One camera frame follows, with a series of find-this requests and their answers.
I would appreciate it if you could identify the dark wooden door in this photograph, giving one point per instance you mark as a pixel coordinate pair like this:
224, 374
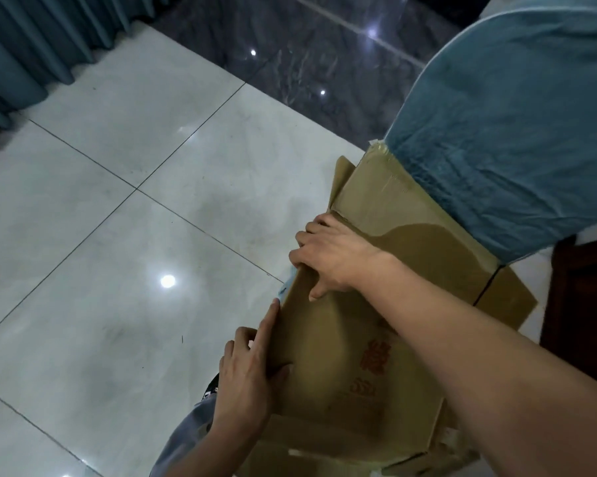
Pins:
581, 313

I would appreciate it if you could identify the person's grey trouser legs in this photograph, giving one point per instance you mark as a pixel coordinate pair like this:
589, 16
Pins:
179, 447

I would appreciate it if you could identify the person's right forearm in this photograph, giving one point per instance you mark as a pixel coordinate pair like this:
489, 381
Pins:
497, 382

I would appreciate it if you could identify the blue pleated curtain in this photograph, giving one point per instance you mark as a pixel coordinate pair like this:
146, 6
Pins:
40, 34

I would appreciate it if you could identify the person's left forearm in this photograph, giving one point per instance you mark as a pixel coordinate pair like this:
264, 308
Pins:
214, 454

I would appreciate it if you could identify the person's left hand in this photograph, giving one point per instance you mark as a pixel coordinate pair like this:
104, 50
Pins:
244, 387

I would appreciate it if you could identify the teal fabric chair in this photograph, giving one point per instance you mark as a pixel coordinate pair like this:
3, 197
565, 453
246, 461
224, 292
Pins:
517, 124

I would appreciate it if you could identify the large brown cardboard box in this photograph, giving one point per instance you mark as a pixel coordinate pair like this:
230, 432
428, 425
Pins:
328, 372

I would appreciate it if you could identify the person's right hand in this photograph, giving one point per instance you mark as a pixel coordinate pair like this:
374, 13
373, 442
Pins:
338, 255

